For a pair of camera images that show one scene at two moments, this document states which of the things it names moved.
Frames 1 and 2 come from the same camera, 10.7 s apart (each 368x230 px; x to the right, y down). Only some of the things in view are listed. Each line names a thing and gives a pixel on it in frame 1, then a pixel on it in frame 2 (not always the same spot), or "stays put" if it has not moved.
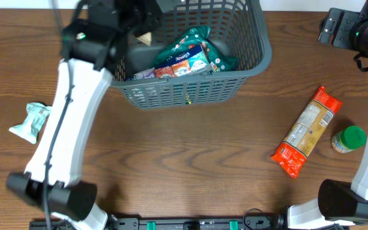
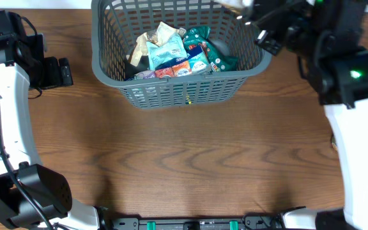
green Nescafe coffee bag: x=217 y=59 stays put
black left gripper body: x=152 y=15 -> x=52 y=72
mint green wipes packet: x=36 y=114 -> x=171 y=50
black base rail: x=257 y=222 stays put
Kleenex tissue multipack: x=193 y=62 stays put
